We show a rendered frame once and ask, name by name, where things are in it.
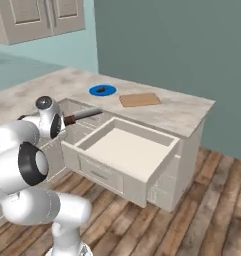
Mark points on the beige wall cupboards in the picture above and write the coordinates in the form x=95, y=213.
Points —
x=28, y=20

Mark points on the beige base cabinet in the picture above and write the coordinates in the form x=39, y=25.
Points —
x=188, y=160

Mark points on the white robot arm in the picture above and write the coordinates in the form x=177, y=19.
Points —
x=22, y=180

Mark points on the dark piece of meat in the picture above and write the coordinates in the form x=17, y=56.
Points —
x=100, y=89

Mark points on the beige open drawer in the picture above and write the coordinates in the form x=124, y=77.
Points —
x=128, y=153

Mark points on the brown wooden cutting board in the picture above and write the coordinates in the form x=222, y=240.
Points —
x=140, y=99

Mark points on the blue round plate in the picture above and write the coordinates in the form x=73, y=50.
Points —
x=108, y=92

